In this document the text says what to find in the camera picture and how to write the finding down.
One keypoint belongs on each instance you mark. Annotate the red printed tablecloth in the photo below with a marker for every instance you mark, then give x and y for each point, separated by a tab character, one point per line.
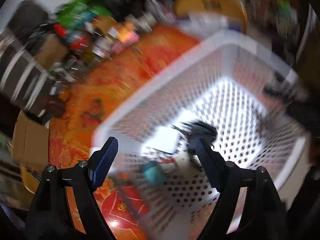
120	85

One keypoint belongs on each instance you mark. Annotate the brown cardboard box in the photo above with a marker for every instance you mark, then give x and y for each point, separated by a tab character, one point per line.
30	142

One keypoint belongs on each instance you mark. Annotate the white perforated plastic basket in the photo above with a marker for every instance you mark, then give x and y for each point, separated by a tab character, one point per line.
237	105

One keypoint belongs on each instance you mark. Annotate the white charger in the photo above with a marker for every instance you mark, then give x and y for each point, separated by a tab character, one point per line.
166	140

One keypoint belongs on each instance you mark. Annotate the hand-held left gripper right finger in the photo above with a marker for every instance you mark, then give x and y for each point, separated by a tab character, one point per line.
206	160

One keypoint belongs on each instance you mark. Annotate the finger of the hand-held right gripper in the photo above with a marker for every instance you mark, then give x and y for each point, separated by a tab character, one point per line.
280	90

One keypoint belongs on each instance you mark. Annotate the green shopping bag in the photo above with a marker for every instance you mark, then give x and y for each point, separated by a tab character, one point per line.
80	12

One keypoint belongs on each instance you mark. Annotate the teal charger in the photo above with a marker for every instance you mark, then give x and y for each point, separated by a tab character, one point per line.
153	173

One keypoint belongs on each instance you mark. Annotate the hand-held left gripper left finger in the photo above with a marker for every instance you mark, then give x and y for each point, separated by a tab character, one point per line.
106	160

